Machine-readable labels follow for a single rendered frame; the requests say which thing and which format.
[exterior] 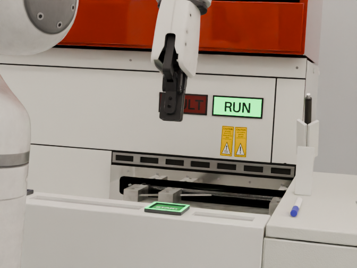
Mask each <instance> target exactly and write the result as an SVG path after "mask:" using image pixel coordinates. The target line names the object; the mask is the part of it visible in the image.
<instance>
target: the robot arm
mask: <svg viewBox="0 0 357 268"><path fill-rule="evenodd" d="M156 1H157V2H158V8H159V11H158V16H157V21H156V27H155V34H154V41H153V45H152V52H151V63H152V65H153V66H154V67H155V68H156V69H157V70H158V71H159V72H160V73H161V74H162V75H163V84H162V91H163V92H162V93H161V103H160V112H159V118H160V119H162V120H163V121H175V122H181V121H182V120H183V111H184V101H185V91H186V86H187V79H188V77H189V78H190V79H191V78H193V77H194V76H195V74H196V69H197V61H198V50H199V36H200V16H201V15H204V14H206V13H207V9H208V7H209V6H210V5H211V1H212V0H156ZM78 5H79V0H0V54H5V55H33V54H37V53H40V52H43V51H46V50H48V49H50V48H52V47H53V46H55V45H56V44H58V43H59V42H60V41H61V40H62V39H63V38H64V37H65V36H66V35H67V33H68V32H69V30H70V29H71V27H72V25H73V24H74V20H75V17H76V15H77V11H78ZM164 92H165V93H164ZM30 143H31V122H30V117H29V114H28V112H27V110H26V109H25V107H24V106H23V104H22V103H21V102H20V101H19V100H18V98H17V97H16V96H15V95H14V93H13V92H12V91H11V90H10V88H9V87H8V85H7V84H6V82H5V81H4V79H3V78H2V76H1V74H0V268H21V260H22V246H23V233H24V219H25V211H26V198H27V184H28V171H29V157H30Z"/></svg>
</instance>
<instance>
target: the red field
mask: <svg viewBox="0 0 357 268"><path fill-rule="evenodd" d="M205 110H206V96H190V95H185V101H184V111H183V112H189V113H205Z"/></svg>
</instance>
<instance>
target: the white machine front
mask: <svg viewBox="0 0 357 268"><path fill-rule="evenodd" d="M151 52H152V51H132V50H119V49H93V48H68V47H52V48H50V49H48V50H46V51H43V52H40V53H37V54H33V55H5V54H0V74H1V76H2V78H3V79H4V81H5V82H6V84H7V85H8V87H9V88H10V90H11V91H12V92H13V93H14V95H15V96H16V97H17V98H18V100H19V101H20V102H21V103H22V104H23V106H24V107H25V109H26V110H27V112H28V114H29V117H30V122H31V143H30V157H29V171H28V184H27V189H32V190H33V192H44V193H50V194H61V195H71V196H82V197H92V198H103V199H109V186H110V173H111V165H113V164H120V165H132V166H145V167H151V168H164V169H176V170H189V171H201V172H213V173H226V174H238V175H250V176H257V177H270V178H282V179H294V177H295V174H296V158H297V155H296V121H297V119H300V120H302V121H303V115H304V99H305V83H306V75H307V59H308V58H307V57H284V56H259V55H233V54H208V53H198V61H197V69H196V73H195V76H194V77H193V78H191V79H190V78H189V77H188V79H187V86H186V91H185V95H190V96H206V110H205V113H189V112H183V120H182V121H181V122H175V121H163V120H162V119H160V118H159V112H160V97H161V93H162V92H163V91H162V84H163V75H162V74H161V73H160V72H159V71H158V70H157V69H156V68H155V67H154V66H153V65H152V63H151ZM215 97H226V98H245V99H261V117H255V116H238V115H222V114H214V99H215ZM223 125H224V126H230V127H234V135H233V148H232V156H221V155H220V146H221V138H222V126H223ZM235 127H247V137H246V157H234V145H235ZM113 152H116V153H128V154H141V155H155V156H167V157H180V158H193V159H201V160H214V161H227V162H240V163H253V164H266V165H279V166H292V167H295V168H294V177H293V178H290V177H278V176H270V175H258V174H246V173H233V172H221V171H208V170H196V169H184V168H176V167H164V166H152V165H139V164H127V163H114V162H112V160H113Z"/></svg>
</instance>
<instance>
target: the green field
mask: <svg viewBox="0 0 357 268"><path fill-rule="evenodd" d="M214 114H222V115H238V116H255V117H261V99H245V98H226V97H215V99H214Z"/></svg>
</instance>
